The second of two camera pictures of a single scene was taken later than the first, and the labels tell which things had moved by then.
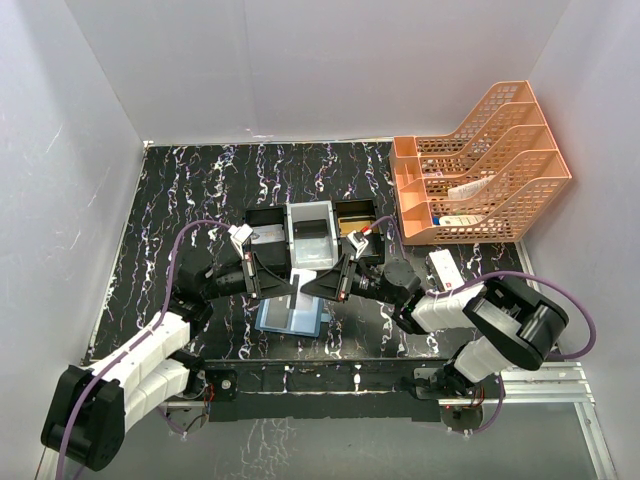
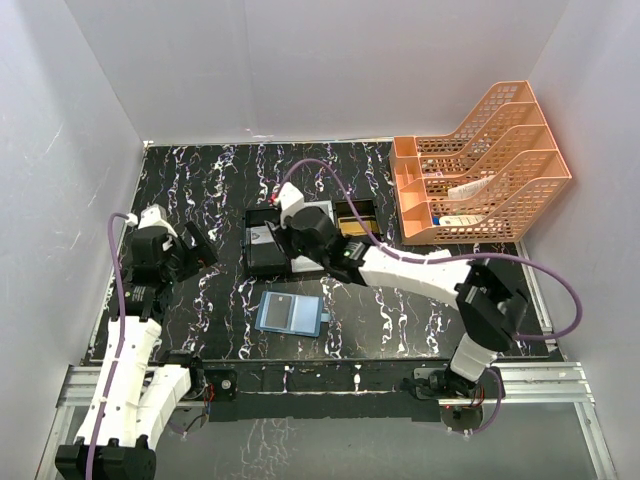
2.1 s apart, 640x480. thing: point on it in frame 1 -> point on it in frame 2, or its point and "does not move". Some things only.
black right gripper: [327, 285] -> [289, 227]
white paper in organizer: [464, 191] does not move
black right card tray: [353, 216] does not move
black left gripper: [267, 287] -> [202, 250]
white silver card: [267, 234] does not move
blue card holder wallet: [277, 316] does not move
